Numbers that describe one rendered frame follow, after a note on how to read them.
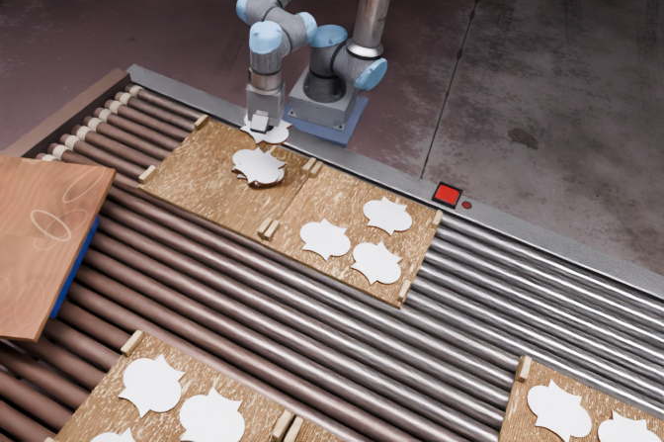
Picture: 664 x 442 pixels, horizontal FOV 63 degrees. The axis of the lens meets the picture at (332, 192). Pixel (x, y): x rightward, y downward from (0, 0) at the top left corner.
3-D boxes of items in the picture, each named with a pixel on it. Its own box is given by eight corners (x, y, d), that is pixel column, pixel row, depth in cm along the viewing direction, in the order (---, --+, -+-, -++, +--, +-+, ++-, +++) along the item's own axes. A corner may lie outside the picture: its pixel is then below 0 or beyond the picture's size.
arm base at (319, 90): (308, 72, 195) (309, 48, 188) (350, 80, 194) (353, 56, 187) (297, 98, 185) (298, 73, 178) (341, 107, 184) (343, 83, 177)
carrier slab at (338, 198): (318, 166, 171) (319, 163, 170) (442, 218, 161) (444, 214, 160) (261, 246, 149) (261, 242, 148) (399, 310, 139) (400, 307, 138)
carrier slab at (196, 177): (207, 121, 180) (207, 117, 179) (317, 165, 171) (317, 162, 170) (137, 190, 159) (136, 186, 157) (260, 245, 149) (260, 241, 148)
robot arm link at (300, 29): (289, -1, 140) (258, 15, 134) (321, 17, 136) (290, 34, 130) (288, 27, 146) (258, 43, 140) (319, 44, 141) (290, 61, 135)
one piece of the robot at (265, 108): (237, 89, 132) (239, 139, 144) (273, 97, 131) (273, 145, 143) (252, 61, 140) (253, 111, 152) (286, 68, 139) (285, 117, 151)
